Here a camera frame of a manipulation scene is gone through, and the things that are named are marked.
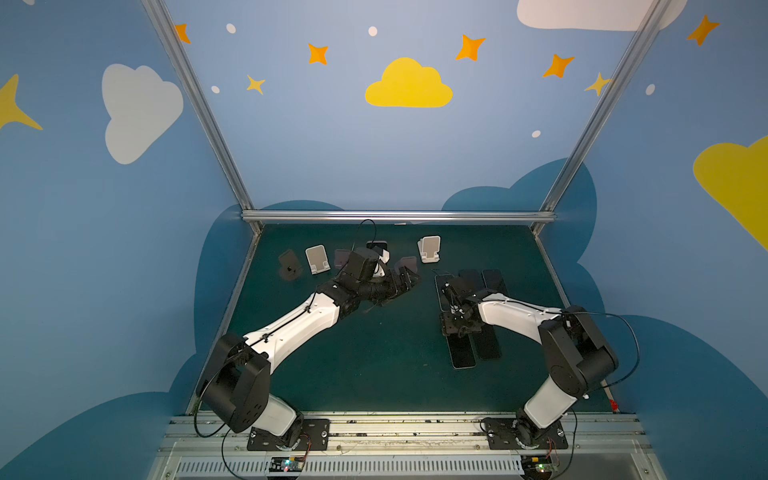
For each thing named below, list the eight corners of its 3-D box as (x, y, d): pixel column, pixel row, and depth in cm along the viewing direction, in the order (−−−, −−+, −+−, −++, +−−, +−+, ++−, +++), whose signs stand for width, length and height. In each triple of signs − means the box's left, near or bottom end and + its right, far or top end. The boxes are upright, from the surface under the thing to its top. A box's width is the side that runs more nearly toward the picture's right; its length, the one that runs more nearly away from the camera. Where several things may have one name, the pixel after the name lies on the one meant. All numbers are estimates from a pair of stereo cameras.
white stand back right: (419, 262, 113) (422, 247, 106) (418, 250, 116) (421, 235, 110) (438, 262, 113) (441, 247, 106) (436, 250, 117) (440, 235, 110)
